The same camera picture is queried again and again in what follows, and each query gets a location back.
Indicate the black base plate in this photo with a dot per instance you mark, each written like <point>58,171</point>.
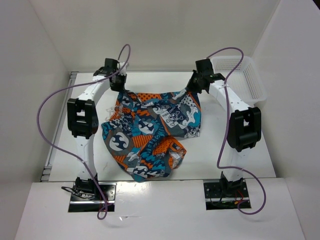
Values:
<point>81,202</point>
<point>218,199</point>

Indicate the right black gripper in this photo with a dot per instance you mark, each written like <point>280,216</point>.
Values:
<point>190,86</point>

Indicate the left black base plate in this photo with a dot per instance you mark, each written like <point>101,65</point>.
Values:
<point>81,202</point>

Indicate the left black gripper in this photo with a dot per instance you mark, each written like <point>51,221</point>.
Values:
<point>121,88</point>

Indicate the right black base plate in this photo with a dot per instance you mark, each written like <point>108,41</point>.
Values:
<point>218,199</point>

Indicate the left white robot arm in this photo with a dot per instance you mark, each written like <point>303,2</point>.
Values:
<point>83,122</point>

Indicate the colourful patterned shorts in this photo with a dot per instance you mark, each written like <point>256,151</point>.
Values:
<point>143,133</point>

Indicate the white plastic basket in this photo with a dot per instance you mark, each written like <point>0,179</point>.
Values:
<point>245,81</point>

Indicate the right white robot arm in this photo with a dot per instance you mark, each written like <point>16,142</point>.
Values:
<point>243,125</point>

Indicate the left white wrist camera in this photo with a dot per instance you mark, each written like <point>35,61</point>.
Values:
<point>122,68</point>

